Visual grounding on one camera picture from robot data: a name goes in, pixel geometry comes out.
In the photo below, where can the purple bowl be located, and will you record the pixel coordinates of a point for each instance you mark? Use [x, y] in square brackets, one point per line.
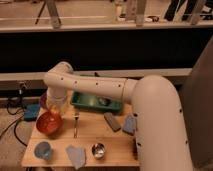
[42, 101]

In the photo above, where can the blue box on floor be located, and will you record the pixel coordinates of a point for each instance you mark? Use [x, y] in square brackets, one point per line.
[31, 112]

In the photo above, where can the silver fork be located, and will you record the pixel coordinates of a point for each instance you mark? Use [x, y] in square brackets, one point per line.
[76, 117]

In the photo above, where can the black ladle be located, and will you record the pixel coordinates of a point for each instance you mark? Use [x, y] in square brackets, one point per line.
[103, 101]

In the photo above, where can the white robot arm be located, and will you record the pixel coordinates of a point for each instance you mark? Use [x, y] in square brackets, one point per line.
[160, 128]

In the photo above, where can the green plastic tray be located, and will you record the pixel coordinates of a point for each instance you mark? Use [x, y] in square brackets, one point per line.
[91, 102]

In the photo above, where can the small steel cup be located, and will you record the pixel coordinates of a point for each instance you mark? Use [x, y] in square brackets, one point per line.
[98, 150]

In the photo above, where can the blue grey cloth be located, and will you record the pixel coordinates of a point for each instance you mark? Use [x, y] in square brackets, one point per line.
[77, 156]

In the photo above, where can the blue sponge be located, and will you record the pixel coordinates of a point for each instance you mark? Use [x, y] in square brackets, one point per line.
[129, 125]

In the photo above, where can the red bowl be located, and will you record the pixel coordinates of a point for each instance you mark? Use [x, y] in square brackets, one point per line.
[48, 123]

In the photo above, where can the blue plastic cup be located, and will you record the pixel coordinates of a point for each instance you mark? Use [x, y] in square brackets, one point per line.
[43, 150]

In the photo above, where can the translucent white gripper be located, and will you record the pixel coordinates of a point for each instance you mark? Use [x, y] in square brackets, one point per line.
[63, 105]

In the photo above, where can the red yellow apple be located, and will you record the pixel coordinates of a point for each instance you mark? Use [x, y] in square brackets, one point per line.
[55, 110]

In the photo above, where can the grey sponge block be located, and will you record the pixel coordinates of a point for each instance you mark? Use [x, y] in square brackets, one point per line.
[112, 122]

